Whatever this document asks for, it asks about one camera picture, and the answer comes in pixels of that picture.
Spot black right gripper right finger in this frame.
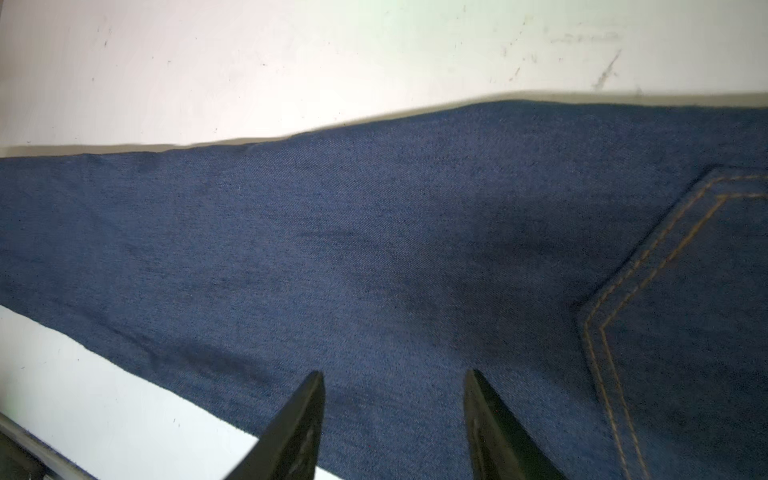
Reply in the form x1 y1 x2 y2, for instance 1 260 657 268
463 369 565 480

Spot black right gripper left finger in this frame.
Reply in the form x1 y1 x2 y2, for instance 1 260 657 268
227 371 325 480

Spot dark blue denim trousers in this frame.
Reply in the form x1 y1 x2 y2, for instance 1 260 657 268
1 102 767 479

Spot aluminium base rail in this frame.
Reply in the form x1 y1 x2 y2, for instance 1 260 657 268
1 414 96 480

